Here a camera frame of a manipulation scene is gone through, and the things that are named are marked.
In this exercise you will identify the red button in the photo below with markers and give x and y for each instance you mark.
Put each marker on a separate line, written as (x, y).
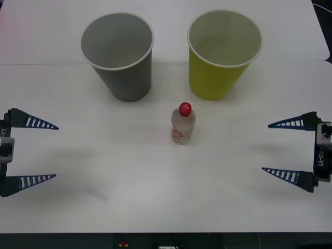
(123, 243)

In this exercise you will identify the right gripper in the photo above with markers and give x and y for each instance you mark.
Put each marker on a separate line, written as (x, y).
(321, 163)

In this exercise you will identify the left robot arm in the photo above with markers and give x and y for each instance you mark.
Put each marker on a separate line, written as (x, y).
(6, 149)

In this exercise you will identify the grey plastic waste bin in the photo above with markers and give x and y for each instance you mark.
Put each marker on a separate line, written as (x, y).
(129, 83)

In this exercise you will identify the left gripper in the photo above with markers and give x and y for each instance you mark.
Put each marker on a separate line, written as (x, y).
(5, 129)

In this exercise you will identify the yellow-green plastic waste bin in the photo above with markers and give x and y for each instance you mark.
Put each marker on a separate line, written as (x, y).
(212, 80)

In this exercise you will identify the clear bottle with red cap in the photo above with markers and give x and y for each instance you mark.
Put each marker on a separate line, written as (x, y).
(182, 128)

